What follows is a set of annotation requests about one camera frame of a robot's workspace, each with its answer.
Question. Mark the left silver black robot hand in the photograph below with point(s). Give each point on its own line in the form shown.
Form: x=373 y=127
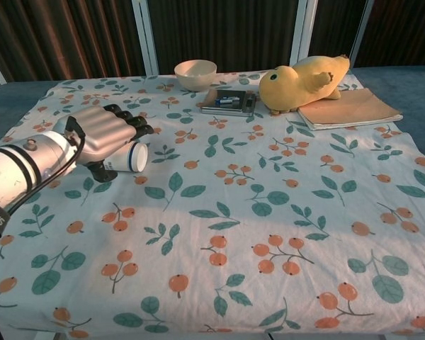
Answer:
x=95 y=136

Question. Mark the white paper cup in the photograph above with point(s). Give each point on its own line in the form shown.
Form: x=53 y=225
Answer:
x=134 y=157

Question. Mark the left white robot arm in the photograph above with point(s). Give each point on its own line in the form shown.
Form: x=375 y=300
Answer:
x=25 y=166

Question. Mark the dark brown pleated curtain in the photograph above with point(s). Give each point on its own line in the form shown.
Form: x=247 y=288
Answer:
x=63 y=35
x=223 y=32
x=403 y=32
x=334 y=28

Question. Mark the cream ceramic bowl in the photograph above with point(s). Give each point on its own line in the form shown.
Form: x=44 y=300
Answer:
x=195 y=74

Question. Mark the blue white battery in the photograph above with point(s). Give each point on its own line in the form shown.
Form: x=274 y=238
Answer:
x=226 y=104
x=228 y=100

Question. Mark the black digital pocket scale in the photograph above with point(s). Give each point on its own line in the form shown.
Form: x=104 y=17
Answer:
x=230 y=106

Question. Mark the floral leaf berry tablecloth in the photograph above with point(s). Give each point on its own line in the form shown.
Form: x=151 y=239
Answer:
x=233 y=212

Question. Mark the yellow plush duck toy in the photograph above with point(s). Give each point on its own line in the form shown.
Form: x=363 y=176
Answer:
x=297 y=86

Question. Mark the tan paper notebook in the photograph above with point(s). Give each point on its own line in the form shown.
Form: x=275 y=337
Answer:
x=350 y=110

